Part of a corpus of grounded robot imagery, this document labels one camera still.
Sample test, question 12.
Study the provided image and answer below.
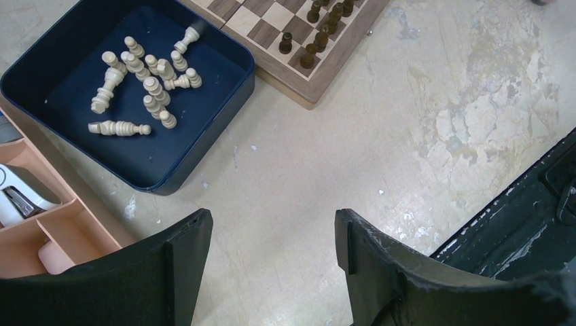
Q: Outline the dark wooden rook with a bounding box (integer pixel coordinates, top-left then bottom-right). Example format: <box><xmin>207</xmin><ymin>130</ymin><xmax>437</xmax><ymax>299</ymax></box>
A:
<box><xmin>300</xmin><ymin>43</ymin><xmax>317</xmax><ymax>69</ymax></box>

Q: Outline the peach desk organizer tray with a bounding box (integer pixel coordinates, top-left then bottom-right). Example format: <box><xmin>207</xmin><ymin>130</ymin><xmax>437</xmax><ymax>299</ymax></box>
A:
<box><xmin>1</xmin><ymin>111</ymin><xmax>136</xmax><ymax>279</ymax></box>

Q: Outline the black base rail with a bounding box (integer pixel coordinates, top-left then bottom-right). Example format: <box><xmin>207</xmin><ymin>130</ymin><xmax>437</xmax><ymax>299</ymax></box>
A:
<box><xmin>431</xmin><ymin>131</ymin><xmax>575</xmax><ymax>280</ymax></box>

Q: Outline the white stapler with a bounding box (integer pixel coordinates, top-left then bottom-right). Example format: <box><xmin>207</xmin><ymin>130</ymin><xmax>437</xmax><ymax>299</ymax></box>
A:
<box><xmin>1</xmin><ymin>164</ymin><xmax>62</xmax><ymax>228</ymax></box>

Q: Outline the wooden chess board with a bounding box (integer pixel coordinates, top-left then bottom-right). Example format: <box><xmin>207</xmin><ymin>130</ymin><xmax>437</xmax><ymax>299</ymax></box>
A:
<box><xmin>184</xmin><ymin>0</ymin><xmax>388</xmax><ymax>109</ymax></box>

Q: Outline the dark blue square tray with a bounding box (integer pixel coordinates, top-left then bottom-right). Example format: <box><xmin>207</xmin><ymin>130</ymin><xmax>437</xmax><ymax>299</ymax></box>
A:
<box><xmin>1</xmin><ymin>1</ymin><xmax>255</xmax><ymax>196</ymax></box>

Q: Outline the light wooden king piece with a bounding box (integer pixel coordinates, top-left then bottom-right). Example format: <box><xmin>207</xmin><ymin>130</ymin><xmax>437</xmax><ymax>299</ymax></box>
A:
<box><xmin>88</xmin><ymin>120</ymin><xmax>151</xmax><ymax>137</ymax></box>

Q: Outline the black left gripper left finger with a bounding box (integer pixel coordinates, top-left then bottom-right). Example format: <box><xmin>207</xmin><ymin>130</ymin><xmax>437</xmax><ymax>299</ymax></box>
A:
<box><xmin>1</xmin><ymin>209</ymin><xmax>213</xmax><ymax>325</ymax></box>

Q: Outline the light wooden queen piece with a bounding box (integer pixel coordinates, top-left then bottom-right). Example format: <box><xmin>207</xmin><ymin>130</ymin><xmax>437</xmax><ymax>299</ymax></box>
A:
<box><xmin>90</xmin><ymin>67</ymin><xmax>125</xmax><ymax>114</ymax></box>

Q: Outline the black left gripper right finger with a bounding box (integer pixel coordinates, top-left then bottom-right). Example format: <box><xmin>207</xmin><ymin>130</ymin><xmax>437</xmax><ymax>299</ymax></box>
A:
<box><xmin>335</xmin><ymin>209</ymin><xmax>575</xmax><ymax>325</ymax></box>

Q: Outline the pink eraser block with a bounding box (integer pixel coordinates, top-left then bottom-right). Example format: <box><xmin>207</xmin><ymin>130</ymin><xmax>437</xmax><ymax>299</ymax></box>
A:
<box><xmin>38</xmin><ymin>241</ymin><xmax>75</xmax><ymax>274</ymax></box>

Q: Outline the light wooden pawn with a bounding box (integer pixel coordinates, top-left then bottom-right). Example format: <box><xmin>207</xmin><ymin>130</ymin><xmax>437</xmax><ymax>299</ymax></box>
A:
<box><xmin>159</xmin><ymin>110</ymin><xmax>177</xmax><ymax>129</ymax></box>

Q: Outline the blue grey cylinder item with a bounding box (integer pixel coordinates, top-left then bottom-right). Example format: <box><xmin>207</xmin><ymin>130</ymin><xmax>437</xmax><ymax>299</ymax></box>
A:
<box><xmin>0</xmin><ymin>113</ymin><xmax>22</xmax><ymax>144</ymax></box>

